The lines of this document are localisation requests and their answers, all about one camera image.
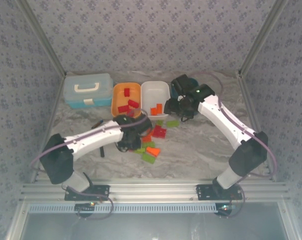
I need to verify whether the orange lego wedge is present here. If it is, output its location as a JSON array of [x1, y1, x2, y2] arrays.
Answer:
[[146, 146, 161, 158]]

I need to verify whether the dark green plastic container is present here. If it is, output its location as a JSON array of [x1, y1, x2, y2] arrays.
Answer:
[[169, 76, 200, 100]]

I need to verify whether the white plastic container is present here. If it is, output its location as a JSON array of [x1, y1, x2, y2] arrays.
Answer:
[[140, 80, 172, 122]]

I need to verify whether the large red lego piece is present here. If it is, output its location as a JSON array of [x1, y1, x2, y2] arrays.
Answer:
[[152, 125, 168, 139]]

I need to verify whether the orange plastic container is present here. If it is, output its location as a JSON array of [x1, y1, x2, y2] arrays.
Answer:
[[110, 82, 142, 119]]

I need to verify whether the light blue storage box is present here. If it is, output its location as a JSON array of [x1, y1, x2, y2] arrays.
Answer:
[[63, 72, 115, 110]]

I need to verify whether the small circuit board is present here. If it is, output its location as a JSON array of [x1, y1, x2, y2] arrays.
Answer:
[[215, 203, 236, 217], [74, 202, 96, 217]]

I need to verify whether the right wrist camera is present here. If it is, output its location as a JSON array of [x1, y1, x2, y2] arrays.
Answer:
[[170, 74, 196, 97]]

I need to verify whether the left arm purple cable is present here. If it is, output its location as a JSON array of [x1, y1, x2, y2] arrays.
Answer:
[[30, 108, 150, 176]]

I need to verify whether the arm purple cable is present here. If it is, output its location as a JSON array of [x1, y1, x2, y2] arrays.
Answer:
[[190, 70, 278, 179], [30, 108, 150, 176]]

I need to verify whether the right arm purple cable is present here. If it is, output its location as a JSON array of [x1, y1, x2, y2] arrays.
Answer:
[[190, 70, 278, 179]]

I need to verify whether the aluminium frame rail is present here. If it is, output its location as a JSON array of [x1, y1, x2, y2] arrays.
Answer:
[[20, 178, 291, 201]]

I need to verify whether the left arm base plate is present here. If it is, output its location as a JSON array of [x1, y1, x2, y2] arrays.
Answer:
[[64, 184, 111, 201]]

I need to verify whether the left arm base cable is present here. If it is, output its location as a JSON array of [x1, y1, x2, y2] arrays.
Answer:
[[62, 183, 115, 221]]

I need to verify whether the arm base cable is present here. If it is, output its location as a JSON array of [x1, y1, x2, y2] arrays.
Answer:
[[62, 183, 115, 221], [217, 187, 247, 219]]

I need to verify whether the aluminium side rail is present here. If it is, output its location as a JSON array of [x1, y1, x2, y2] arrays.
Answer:
[[30, 74, 67, 183], [237, 74, 277, 182]]

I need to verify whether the white slotted cable duct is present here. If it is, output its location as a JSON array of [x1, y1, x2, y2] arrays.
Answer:
[[28, 202, 219, 214]]

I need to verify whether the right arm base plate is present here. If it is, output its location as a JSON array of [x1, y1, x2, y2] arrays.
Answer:
[[195, 184, 243, 201]]

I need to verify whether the aluminium frame post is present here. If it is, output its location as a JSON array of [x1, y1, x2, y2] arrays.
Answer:
[[237, 0, 290, 78], [15, 0, 67, 77]]

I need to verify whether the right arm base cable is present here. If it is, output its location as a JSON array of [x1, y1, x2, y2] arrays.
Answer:
[[217, 187, 247, 219]]

